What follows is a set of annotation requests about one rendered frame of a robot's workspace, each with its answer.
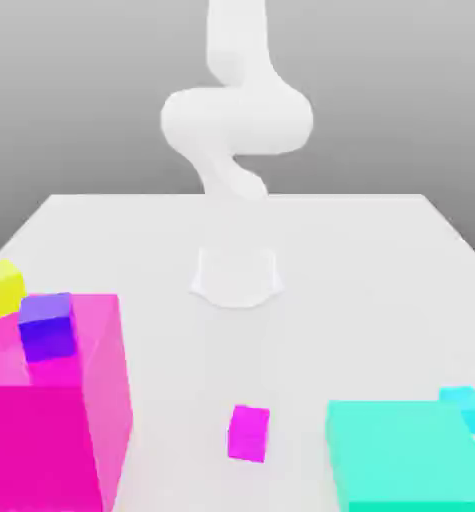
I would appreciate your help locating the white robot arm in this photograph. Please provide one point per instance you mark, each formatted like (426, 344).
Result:
(237, 120)

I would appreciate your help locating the small magenta cube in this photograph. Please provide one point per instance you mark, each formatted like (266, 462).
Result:
(248, 434)

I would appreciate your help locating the small purple cube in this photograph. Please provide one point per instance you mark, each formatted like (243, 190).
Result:
(47, 328)

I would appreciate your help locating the small yellow cube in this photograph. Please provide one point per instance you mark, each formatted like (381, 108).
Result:
(1, 288)

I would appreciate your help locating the small cyan cube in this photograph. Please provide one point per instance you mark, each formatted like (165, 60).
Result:
(467, 404)

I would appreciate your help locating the large turquoise box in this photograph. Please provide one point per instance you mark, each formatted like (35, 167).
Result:
(405, 452)

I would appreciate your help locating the large pink box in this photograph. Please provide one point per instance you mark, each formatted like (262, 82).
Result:
(37, 440)

